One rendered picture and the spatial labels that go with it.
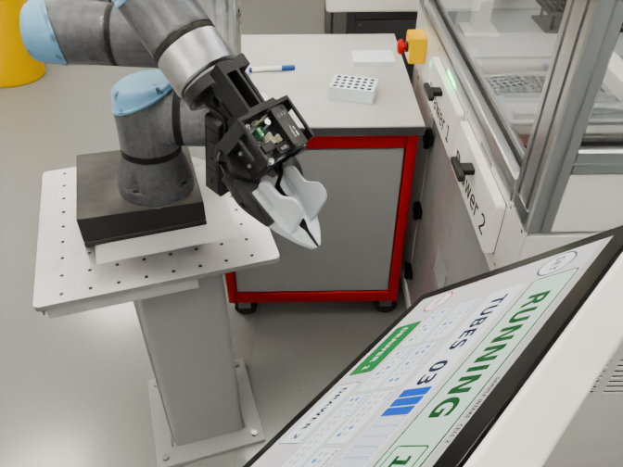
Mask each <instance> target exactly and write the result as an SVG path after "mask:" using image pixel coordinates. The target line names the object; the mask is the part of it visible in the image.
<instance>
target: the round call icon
mask: <svg viewBox="0 0 623 467"><path fill-rule="evenodd" d="M460 288H461V287H460ZM460 288H457V289H454V290H451V291H449V292H446V293H443V294H440V295H437V296H435V297H434V298H433V299H432V300H431V301H430V302H429V303H428V304H427V305H426V306H425V307H424V308H423V309H422V310H421V311H420V312H419V313H418V314H417V315H419V314H422V313H425V312H429V311H431V310H434V309H440V308H441V307H442V306H443V305H444V304H445V303H446V302H447V301H448V300H449V299H450V298H451V297H452V296H453V295H454V294H455V293H456V292H457V291H458V290H459V289H460Z"/></svg>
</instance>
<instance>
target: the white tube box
mask: <svg viewBox="0 0 623 467"><path fill-rule="evenodd" d="M377 87H378V79H377V78H368V77H360V76H351V75H343V74H335V76H334V78H333V80H332V81H331V83H330V85H329V87H328V99H332V100H339V101H347V102H355V103H363V104H371V105H372V104H373V103H374V100H375V96H376V93H377Z"/></svg>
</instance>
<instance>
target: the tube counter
mask: <svg viewBox="0 0 623 467"><path fill-rule="evenodd" d="M461 357H462V355H461V356H456V357H451V358H447V359H441V360H432V361H429V362H428V363H427V364H426V366H425V367H424V368H423V369H422V370H421V371H420V372H419V373H418V374H417V375H416V376H415V377H414V378H413V379H412V381H411V382H410V383H409V384H407V385H406V386H405V387H404V388H403V390H402V391H401V392H400V393H399V394H398V395H397V396H396V397H395V398H394V399H393V401H392V402H391V403H390V404H389V405H388V406H387V407H386V408H385V409H384V410H383V411H382V413H381V414H380V415H379V416H378V417H377V418H376V419H375V420H374V421H373V422H372V423H371V425H370V426H369V427H368V428H367V429H366V430H365V431H364V432H363V433H362V434H361V435H360V437H359V438H358V439H357V440H356V441H355V442H354V443H353V444H352V445H351V446H350V447H349V449H348V450H347V451H346V452H345V453H344V454H343V455H342V456H341V457H340V458H339V459H338V460H337V462H336V463H335V464H334V465H333V466H332V467H364V466H365V465H366V464H367V463H368V462H369V461H370V459H372V458H373V456H374V455H375V454H376V453H377V451H378V450H380V449H381V448H382V447H383V445H384V444H385V443H386V442H387V441H388V440H389V438H390V437H391V436H392V435H393V434H394V433H395V432H396V430H397V429H398V428H399V427H400V426H401V425H402V423H403V422H404V421H405V420H406V419H407V418H408V417H409V415H410V414H411V413H412V412H413V411H414V410H415V409H416V407H417V406H418V405H419V404H420V403H421V402H422V401H423V399H424V398H425V397H426V396H427V395H428V394H429V392H430V391H431V390H432V389H433V388H434V387H435V386H436V384H437V383H438V382H439V381H440V380H441V379H442V377H443V376H444V375H445V374H446V373H447V372H448V371H449V369H450V368H451V367H452V366H453V365H454V364H455V362H456V361H457V360H458V359H459V358H461Z"/></svg>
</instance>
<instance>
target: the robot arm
mask: <svg viewBox="0 0 623 467"><path fill-rule="evenodd" d="M19 27H20V34H21V38H22V42H23V44H24V46H25V47H26V49H27V51H28V53H29V55H30V56H31V57H32V58H34V59H35V60H37V61H39V62H45V63H49V64H60V65H65V66H69V65H70V64H72V65H97V66H119V67H137V68H159V69H151V70H143V71H139V72H136V73H133V74H130V75H128V76H126V77H124V78H122V79H120V80H119V81H118V82H116V83H115V85H114V86H113V88H112V90H111V101H112V113H113V114H114V118H115V123H116V128H117V133H118V137H119V143H120V148H121V164H120V169H119V175H118V186H119V191H120V194H121V196H122V197H123V198H124V199H125V200H127V201H128V202H130V203H133V204H135V205H138V206H144V207H159V206H165V205H169V204H172V203H175V202H177V201H179V200H181V199H183V198H185V197H186V196H188V195H189V194H190V193H191V191H192V190H193V188H194V184H195V181H194V173H193V171H192V168H191V166H190V164H189V162H188V160H187V159H186V157H185V155H184V152H183V150H182V145H186V146H205V158H206V186H207V187H208V188H209V189H210V190H212V191H213V192H214V193H216V194H217V195H218V196H223V195H225V194H226V193H228V192H230V193H231V195H232V197H233V199H234V200H235V202H236V203H237V205H238V206H239V207H241V208H242V209H243V210H244V211H245V212H246V213H247V214H249V215H250V216H252V217H253V218H254V219H256V220H257V221H259V222H260V223H262V224H263V225H264V226H266V227H270V228H271V229H272V230H274V231H275V232H277V233H278V234H281V235H282V236H283V237H285V238H287V239H289V240H290V241H292V242H294V243H296V244H299V245H301V246H305V247H307V248H309V249H315V248H316V247H318V246H319V245H320V244H321V231H320V224H319V221H318V218H317V214H318V212H319V211H320V209H321V207H322V206H323V204H324V202H325V200H326V198H327V193H326V191H325V189H324V187H323V186H322V184H321V183H318V182H308V181H306V180H305V179H304V178H303V173H302V169H301V166H300V164H299V162H298V160H297V158H296V155H298V154H299V153H300V152H301V151H303V150H304V149H305V148H306V147H307V145H306V143H308V142H309V141H310V140H311V139H312V138H313V136H314V135H315V134H314V133H313V132H312V130H311V128H310V127H309V125H308V124H307V122H306V121H305V119H303V118H302V116H301V115H300V113H299V111H298V110H297V108H296V107H295V105H294V104H293V103H292V101H291V100H290V98H289V97H288V95H285V96H283V97H281V98H278V99H274V98H273V97H272V98H270V99H268V100H266V101H265V100H264V98H263V97H262V95H261V93H260V92H259V88H258V87H257V86H255V85H254V83H253V82H252V80H251V79H250V75H249V74H248V73H247V72H246V69H247V68H248V66H249V64H250V63H249V61H248V59H247V58H246V57H245V55H244V54H243V53H241V0H30V1H28V2H27V3H26V4H24V6H23V7H22V10H21V12H20V18H19ZM291 109H292V110H293V111H294V113H295V114H296V116H297V117H298V119H299V120H300V122H301V123H302V125H303V126H304V128H305V130H304V131H303V132H302V131H301V130H300V128H299V127H298V125H297V124H296V122H295V121H294V120H293V119H292V117H291V116H290V114H289V113H288V112H289V111H290V110H291ZM265 175H269V176H271V177H275V176H276V175H277V176H278V178H277V181H276V184H275V186H273V185H272V184H271V183H270V182H268V181H266V180H263V181H261V178H262V177H264V176H265Z"/></svg>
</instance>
